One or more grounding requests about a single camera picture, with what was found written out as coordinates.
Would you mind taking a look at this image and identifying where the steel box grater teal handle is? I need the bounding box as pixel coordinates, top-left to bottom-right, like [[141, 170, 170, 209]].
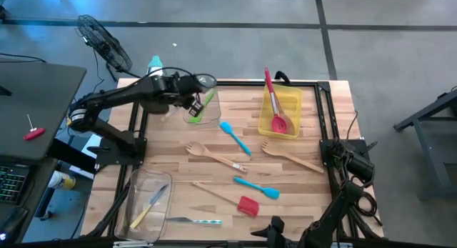
[[140, 54, 171, 115]]

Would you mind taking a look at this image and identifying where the knife with teal patterned handle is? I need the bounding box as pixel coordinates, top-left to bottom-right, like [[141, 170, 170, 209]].
[[166, 217, 224, 226]]

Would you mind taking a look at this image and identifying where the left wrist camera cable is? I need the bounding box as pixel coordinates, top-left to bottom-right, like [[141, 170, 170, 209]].
[[142, 66, 218, 93]]

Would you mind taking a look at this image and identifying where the laptop with backlit keyboard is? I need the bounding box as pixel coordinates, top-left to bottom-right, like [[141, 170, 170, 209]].
[[0, 162, 31, 206]]

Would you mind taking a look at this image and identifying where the blue silicone spoon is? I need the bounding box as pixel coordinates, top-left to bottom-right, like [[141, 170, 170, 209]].
[[219, 121, 253, 157]]

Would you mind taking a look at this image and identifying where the wooden spoon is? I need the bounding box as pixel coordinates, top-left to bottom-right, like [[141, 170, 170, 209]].
[[274, 97, 296, 137]]

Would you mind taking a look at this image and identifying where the black device with green light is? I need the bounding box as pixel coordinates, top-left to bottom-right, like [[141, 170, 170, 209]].
[[0, 206, 29, 244]]

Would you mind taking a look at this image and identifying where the black desk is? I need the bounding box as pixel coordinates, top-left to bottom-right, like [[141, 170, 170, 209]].
[[0, 56, 89, 162]]

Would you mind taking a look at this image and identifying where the black aluminium table frame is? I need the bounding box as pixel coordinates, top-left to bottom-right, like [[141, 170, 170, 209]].
[[84, 78, 385, 248]]

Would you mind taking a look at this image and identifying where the white paper sheet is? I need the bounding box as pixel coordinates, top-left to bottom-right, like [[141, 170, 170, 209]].
[[69, 133, 103, 180]]

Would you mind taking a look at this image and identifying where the knife with yellow handle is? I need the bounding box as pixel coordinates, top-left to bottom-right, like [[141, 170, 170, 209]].
[[129, 183, 170, 230]]

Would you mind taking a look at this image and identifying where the dark metal stand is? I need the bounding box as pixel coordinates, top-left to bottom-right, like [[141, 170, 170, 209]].
[[392, 89, 457, 201]]

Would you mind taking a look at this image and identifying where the red-handled hex key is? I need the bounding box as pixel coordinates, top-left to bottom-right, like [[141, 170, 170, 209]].
[[23, 113, 46, 142]]

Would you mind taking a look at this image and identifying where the green silicone spatula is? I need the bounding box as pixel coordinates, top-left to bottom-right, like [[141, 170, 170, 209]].
[[188, 89, 217, 124]]

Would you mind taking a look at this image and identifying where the red spatula wooden handle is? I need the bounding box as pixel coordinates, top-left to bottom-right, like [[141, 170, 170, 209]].
[[191, 181, 261, 218]]

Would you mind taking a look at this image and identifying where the blue silicone spatula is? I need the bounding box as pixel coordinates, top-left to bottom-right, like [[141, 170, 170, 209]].
[[233, 176, 281, 201]]

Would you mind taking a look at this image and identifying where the black frame clamp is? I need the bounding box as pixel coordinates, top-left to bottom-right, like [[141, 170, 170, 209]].
[[273, 69, 292, 83]]

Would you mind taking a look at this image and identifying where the black floor fan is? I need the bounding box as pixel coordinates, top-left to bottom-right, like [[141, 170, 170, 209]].
[[75, 14, 142, 81]]

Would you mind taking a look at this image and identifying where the plain wooden spork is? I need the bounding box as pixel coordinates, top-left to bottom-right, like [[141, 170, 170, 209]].
[[260, 140, 326, 174]]

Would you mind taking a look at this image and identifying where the gray spatula wooden handle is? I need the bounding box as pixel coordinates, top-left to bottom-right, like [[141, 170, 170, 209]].
[[159, 105, 181, 123]]

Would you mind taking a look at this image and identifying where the tall clear plastic container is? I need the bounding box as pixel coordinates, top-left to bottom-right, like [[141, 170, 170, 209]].
[[179, 76, 223, 127]]

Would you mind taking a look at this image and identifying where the yellow plastic bin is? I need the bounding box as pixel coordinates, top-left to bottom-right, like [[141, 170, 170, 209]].
[[257, 82, 303, 140]]

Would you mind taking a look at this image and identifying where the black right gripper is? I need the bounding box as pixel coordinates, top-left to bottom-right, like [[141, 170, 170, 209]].
[[250, 215, 304, 248]]

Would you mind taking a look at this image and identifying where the red slotted spoon metal shaft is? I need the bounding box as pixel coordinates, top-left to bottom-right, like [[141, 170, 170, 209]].
[[263, 66, 288, 134]]

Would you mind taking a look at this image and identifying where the large clear plastic bin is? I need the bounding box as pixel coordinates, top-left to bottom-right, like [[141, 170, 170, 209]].
[[114, 168, 175, 243]]

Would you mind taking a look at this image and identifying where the coiled black cable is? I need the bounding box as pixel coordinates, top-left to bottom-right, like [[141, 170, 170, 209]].
[[351, 190, 385, 227]]

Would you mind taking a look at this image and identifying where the white and yellow can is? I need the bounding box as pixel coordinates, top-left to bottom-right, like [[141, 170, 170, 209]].
[[46, 170, 77, 191]]

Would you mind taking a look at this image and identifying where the wooden spork with label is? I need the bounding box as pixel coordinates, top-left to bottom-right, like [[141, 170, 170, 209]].
[[185, 140, 248, 173]]

